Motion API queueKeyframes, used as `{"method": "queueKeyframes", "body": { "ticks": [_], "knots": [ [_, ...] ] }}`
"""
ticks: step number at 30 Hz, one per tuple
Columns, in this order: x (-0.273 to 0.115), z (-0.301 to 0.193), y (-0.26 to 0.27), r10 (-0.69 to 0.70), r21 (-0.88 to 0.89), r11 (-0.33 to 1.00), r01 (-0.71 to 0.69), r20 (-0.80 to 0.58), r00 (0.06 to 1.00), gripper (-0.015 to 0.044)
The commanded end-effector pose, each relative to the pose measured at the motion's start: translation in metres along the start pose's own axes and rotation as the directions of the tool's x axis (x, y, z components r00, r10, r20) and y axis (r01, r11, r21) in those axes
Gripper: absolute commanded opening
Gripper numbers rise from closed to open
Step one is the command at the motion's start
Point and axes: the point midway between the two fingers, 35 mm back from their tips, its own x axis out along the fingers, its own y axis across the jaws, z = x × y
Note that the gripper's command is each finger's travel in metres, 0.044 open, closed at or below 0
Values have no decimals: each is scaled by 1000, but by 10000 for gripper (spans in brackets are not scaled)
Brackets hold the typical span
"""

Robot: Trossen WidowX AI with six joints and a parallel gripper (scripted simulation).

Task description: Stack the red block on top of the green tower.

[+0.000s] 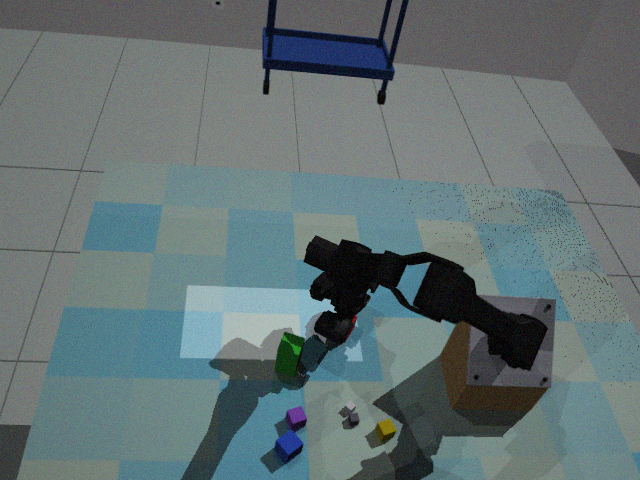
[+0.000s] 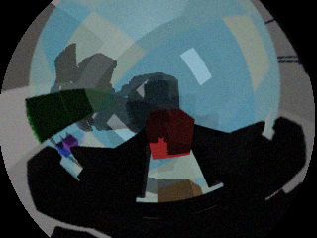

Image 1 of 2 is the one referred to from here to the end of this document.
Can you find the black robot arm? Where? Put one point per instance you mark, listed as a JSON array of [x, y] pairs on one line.
[[446, 293]]

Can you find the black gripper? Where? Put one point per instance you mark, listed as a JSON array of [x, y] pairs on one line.
[[336, 326]]

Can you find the red block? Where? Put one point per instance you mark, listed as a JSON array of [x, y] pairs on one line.
[[354, 318]]

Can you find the green block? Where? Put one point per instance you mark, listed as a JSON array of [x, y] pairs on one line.
[[290, 349], [286, 369]]

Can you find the purple block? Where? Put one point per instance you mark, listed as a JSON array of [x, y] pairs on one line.
[[296, 418]]

